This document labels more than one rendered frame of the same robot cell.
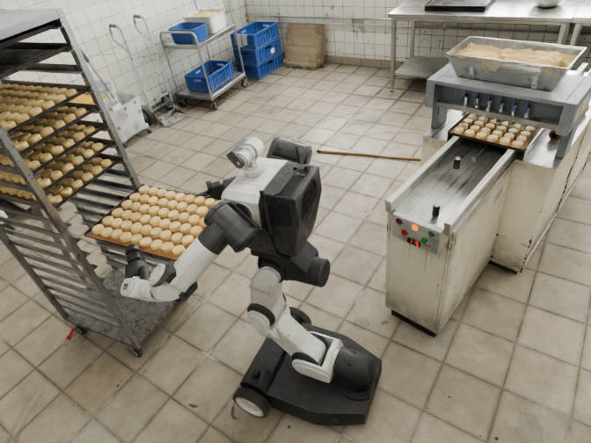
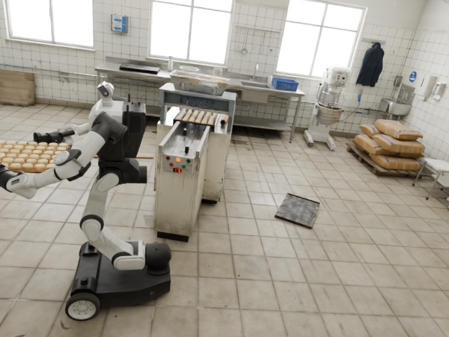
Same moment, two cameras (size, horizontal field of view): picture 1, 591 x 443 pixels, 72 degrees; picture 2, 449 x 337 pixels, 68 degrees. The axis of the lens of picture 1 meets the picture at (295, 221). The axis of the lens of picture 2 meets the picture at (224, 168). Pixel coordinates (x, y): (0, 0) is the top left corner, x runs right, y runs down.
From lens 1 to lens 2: 1.12 m
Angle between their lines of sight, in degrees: 42
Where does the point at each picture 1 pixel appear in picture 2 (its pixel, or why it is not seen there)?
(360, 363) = (162, 246)
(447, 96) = (169, 99)
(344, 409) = (157, 281)
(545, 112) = (220, 106)
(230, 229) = (115, 124)
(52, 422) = not seen: outside the picture
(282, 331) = (107, 237)
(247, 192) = (112, 110)
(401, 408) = (185, 279)
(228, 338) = (33, 283)
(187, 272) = (89, 150)
